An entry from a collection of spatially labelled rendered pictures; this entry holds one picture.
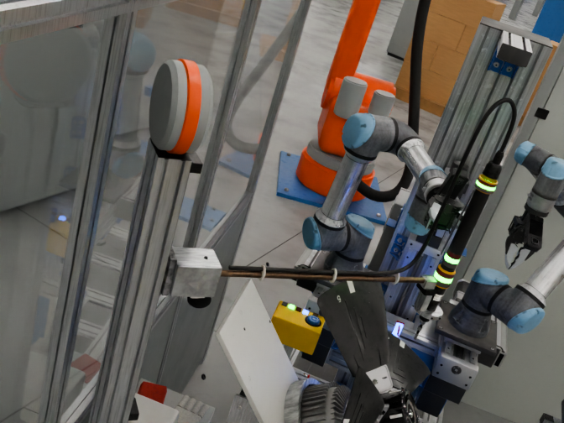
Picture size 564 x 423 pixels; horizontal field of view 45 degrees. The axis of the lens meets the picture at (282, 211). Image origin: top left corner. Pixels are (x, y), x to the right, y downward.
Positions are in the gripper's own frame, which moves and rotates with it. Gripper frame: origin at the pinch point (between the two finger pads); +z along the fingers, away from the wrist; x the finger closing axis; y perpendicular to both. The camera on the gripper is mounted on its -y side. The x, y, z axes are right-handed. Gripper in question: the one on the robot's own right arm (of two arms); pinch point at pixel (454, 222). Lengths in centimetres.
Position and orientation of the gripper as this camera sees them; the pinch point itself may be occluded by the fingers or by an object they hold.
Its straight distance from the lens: 169.0
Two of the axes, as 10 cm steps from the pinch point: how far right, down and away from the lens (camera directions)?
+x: -9.6, -2.8, -0.6
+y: -2.8, 8.6, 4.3
